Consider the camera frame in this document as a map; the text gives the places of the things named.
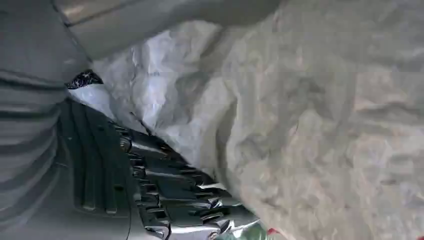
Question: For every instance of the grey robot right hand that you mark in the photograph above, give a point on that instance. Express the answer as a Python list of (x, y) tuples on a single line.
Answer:
[(99, 172)]

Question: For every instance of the ribbed grey right arm sleeve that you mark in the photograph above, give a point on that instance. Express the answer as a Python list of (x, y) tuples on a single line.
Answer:
[(26, 132)]

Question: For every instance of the black speckled object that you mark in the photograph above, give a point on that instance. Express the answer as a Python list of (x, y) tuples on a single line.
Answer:
[(83, 79)]

